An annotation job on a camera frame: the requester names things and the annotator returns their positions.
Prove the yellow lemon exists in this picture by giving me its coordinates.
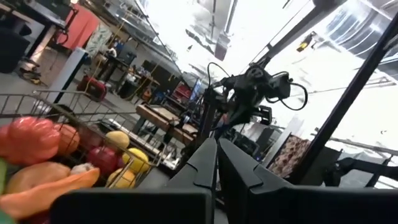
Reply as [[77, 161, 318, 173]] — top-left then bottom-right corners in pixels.
[[121, 147, 150, 174], [106, 167, 137, 189]]

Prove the copper wire basket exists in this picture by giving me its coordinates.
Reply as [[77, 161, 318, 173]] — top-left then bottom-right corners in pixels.
[[32, 89, 167, 190]]

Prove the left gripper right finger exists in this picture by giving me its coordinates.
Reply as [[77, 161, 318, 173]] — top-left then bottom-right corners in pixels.
[[218, 138, 398, 224]]

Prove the black rig frame beam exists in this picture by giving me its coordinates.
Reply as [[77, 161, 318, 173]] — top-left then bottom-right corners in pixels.
[[248, 0, 346, 68]]

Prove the black workshop desk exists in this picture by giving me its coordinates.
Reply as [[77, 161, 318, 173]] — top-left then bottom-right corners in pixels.
[[0, 0, 78, 60]]

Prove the black wire basket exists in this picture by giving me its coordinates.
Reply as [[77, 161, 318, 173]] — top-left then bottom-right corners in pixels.
[[0, 92, 103, 224]]

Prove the wooden workbench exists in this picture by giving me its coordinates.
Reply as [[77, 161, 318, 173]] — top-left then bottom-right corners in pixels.
[[133, 103, 200, 147]]

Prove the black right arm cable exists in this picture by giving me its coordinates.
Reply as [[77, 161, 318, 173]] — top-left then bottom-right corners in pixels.
[[266, 70, 309, 111]]

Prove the black chair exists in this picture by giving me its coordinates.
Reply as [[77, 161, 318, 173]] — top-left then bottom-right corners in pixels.
[[0, 24, 31, 75]]

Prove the tan orange sweet potato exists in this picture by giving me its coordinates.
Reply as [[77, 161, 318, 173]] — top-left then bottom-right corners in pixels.
[[4, 161, 72, 195]]

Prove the black metal stand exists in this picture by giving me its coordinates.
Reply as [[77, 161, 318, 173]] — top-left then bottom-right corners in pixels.
[[324, 156, 398, 188]]

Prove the brown patterned board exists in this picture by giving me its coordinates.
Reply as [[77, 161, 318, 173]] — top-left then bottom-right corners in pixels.
[[267, 133, 312, 179]]

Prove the white upright board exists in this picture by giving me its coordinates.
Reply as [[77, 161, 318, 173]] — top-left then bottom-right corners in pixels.
[[46, 47, 90, 105]]

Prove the orange pumpkin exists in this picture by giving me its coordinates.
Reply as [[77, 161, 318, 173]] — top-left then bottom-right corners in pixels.
[[0, 116, 62, 166]]

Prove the black rig frame post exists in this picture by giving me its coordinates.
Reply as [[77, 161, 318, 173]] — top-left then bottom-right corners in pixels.
[[290, 12, 398, 185]]

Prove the green bell pepper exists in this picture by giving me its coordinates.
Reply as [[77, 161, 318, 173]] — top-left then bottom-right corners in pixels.
[[0, 157, 8, 195]]

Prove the person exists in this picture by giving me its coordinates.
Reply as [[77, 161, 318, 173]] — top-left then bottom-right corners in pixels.
[[104, 45, 118, 59]]

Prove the red hanging cloth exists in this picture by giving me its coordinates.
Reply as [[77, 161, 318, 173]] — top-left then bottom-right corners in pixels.
[[57, 11, 101, 51]]

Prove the yellow orange mango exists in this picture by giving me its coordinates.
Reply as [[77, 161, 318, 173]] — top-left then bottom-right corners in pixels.
[[104, 130, 131, 150]]

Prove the dark red apple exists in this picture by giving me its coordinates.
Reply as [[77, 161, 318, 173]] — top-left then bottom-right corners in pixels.
[[86, 146, 119, 175]]

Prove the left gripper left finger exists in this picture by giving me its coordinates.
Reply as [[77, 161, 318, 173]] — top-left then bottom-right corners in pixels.
[[51, 138, 218, 224]]

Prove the orange carrot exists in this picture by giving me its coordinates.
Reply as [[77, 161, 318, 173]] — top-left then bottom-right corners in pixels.
[[0, 167, 101, 220]]

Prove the orange fruit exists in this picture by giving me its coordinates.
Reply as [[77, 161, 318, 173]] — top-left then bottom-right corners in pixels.
[[53, 123, 81, 156]]

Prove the yellow hanging sign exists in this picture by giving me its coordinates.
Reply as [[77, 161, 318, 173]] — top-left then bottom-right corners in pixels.
[[295, 32, 314, 53]]

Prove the white garlic bulb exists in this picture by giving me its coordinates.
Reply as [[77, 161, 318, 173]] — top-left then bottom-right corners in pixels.
[[70, 162, 96, 175]]

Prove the dark hanging ceiling box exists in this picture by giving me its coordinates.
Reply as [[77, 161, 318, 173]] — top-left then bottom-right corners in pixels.
[[213, 32, 231, 62]]

